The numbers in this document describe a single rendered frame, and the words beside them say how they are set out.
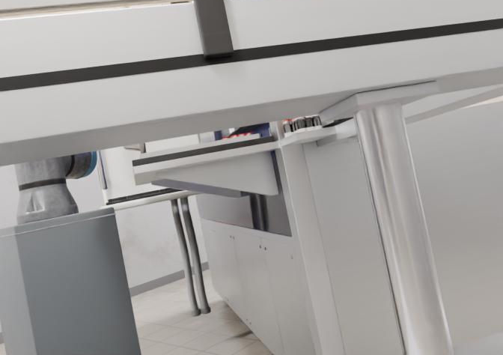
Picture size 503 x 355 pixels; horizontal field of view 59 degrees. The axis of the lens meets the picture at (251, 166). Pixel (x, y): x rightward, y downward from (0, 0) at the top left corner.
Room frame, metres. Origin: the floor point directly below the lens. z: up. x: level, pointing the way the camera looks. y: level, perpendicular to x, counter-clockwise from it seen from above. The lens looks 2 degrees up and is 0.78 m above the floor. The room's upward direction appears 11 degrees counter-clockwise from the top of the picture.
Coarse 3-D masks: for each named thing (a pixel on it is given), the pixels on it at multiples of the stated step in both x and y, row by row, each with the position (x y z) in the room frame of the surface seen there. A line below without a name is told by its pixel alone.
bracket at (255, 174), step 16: (224, 160) 1.30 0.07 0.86; (240, 160) 1.31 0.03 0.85; (256, 160) 1.33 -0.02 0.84; (160, 176) 1.25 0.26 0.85; (176, 176) 1.26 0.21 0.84; (192, 176) 1.28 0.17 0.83; (208, 176) 1.29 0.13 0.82; (224, 176) 1.30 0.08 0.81; (240, 176) 1.31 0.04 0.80; (256, 176) 1.32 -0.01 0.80; (272, 176) 1.34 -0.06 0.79; (256, 192) 1.32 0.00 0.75; (272, 192) 1.33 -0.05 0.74
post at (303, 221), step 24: (288, 168) 1.24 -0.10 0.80; (288, 192) 1.25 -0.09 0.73; (288, 216) 1.29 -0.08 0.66; (312, 216) 1.25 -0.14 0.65; (312, 240) 1.25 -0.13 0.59; (312, 264) 1.25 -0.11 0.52; (312, 288) 1.24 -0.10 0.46; (312, 312) 1.26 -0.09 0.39; (336, 312) 1.26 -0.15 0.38; (312, 336) 1.30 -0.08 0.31; (336, 336) 1.25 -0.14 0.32
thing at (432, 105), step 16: (432, 96) 0.77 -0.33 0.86; (448, 96) 0.73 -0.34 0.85; (464, 96) 0.70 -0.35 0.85; (480, 96) 0.70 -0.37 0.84; (496, 96) 0.76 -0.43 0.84; (416, 112) 0.82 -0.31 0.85; (432, 112) 0.84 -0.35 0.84; (336, 128) 1.13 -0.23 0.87; (352, 128) 1.06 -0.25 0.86; (320, 144) 1.25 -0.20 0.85
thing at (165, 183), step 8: (152, 184) 1.74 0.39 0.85; (160, 184) 1.74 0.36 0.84; (168, 184) 1.75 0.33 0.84; (176, 184) 1.76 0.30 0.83; (184, 184) 1.77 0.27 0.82; (192, 184) 1.77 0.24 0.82; (200, 184) 1.78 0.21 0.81; (208, 192) 1.79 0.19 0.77; (216, 192) 1.80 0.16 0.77; (224, 192) 1.80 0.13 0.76; (232, 192) 1.81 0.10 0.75; (240, 192) 1.82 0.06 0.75
